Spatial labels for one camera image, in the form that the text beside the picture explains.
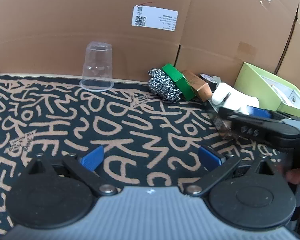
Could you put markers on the steel wool scrubber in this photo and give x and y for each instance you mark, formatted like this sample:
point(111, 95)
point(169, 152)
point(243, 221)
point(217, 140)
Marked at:
point(165, 87)

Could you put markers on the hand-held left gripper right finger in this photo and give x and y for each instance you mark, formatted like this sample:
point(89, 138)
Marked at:
point(210, 157)

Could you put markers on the person's right hand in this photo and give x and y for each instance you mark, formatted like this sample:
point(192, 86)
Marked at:
point(298, 177)

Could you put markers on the white shipping label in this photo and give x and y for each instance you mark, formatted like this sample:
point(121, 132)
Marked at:
point(155, 17)

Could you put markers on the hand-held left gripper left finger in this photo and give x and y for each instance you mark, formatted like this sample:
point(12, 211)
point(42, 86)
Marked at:
point(91, 158)

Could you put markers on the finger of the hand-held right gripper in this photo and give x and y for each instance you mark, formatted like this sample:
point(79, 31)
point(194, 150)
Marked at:
point(258, 112)
point(255, 128)

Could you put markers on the lime green shoe box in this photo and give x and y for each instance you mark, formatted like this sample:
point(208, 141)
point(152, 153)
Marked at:
point(255, 80)

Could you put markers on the black patterned mat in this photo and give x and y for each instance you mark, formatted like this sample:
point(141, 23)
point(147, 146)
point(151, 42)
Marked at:
point(140, 130)

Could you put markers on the black tape roll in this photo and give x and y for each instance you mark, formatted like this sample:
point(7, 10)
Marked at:
point(208, 80)

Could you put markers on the clear plastic bag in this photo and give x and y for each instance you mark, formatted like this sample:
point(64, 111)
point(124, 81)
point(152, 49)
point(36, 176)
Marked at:
point(221, 125)

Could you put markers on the clear plastic cup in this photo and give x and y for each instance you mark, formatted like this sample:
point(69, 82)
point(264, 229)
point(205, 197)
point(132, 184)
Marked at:
point(97, 65)

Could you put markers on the large brown cardboard box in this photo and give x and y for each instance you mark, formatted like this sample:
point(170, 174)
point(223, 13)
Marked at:
point(65, 17)

